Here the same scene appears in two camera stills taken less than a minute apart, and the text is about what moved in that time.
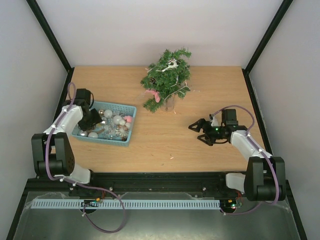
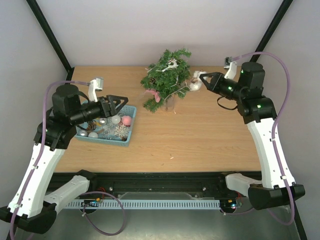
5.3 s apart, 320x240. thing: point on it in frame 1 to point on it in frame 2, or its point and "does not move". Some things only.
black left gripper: (85, 126) to (111, 110)
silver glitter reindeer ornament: (171, 64) does not move
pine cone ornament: (152, 80) does not move
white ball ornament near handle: (93, 134) does not move
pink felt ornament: (156, 95) does not move
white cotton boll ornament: (122, 128) to (196, 83)
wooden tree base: (169, 104) does not move
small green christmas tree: (168, 76) does not move
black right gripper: (206, 129) to (215, 82)
